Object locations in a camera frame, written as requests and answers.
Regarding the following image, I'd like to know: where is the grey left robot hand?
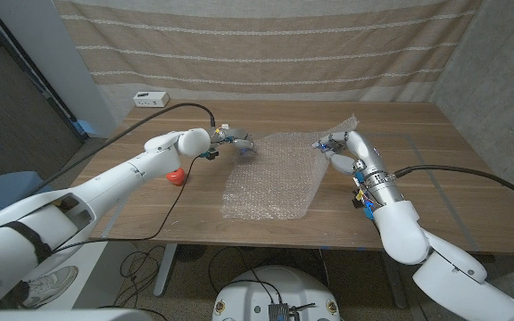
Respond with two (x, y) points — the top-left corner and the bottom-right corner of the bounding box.
(210, 126), (256, 155)

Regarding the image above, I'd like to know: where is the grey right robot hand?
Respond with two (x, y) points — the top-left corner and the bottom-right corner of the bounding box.
(312, 130), (404, 219)

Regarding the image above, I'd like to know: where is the clear bubble wrap sheet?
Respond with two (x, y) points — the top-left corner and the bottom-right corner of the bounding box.
(220, 113), (360, 221)

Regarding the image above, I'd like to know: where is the red fruit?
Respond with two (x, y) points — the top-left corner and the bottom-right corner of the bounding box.
(165, 168), (187, 186)

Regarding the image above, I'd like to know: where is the white power strip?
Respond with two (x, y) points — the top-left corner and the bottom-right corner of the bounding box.
(132, 91), (170, 109)

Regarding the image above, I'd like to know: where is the beige striped backdrop cloth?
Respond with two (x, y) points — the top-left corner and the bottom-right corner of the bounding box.
(54, 0), (484, 103)

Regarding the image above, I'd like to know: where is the black round floor object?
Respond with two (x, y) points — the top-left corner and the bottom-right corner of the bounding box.
(176, 243), (207, 264)

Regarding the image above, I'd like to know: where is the white table leg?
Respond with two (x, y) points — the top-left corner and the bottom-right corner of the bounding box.
(381, 251), (408, 309)
(153, 243), (178, 298)

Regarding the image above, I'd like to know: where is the blue plastic piece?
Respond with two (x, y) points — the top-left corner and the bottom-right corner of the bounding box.
(74, 119), (97, 136)

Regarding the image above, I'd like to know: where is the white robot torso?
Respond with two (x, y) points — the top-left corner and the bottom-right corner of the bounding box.
(211, 265), (342, 321)

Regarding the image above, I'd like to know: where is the small black box on torso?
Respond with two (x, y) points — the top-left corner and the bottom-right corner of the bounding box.
(269, 302), (301, 321)

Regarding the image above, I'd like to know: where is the white floor board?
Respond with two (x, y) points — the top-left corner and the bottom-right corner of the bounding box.
(67, 242), (129, 309)

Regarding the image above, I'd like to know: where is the dark door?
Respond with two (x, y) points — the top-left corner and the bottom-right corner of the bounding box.
(0, 8), (84, 185)

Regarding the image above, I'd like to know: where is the white sneaker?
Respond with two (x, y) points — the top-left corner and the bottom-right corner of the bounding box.
(18, 266), (79, 309)

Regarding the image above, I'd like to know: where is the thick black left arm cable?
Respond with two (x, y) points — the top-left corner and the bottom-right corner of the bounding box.
(24, 102), (217, 197)

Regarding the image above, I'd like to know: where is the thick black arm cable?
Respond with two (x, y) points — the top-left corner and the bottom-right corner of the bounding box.
(24, 102), (217, 197)
(393, 164), (514, 210)

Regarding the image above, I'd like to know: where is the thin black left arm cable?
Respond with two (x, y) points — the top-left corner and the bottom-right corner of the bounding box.
(51, 154), (203, 255)

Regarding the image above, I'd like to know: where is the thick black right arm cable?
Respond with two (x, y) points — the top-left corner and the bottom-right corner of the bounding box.
(393, 164), (514, 210)

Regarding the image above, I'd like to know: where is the black cable to torso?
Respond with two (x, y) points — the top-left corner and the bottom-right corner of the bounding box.
(207, 246), (285, 305)

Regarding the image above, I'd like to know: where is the black floor cable tangle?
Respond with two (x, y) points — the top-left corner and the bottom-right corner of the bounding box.
(112, 244), (169, 309)

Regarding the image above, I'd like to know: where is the black door frame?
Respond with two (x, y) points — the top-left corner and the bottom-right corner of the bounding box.
(0, 0), (89, 144)

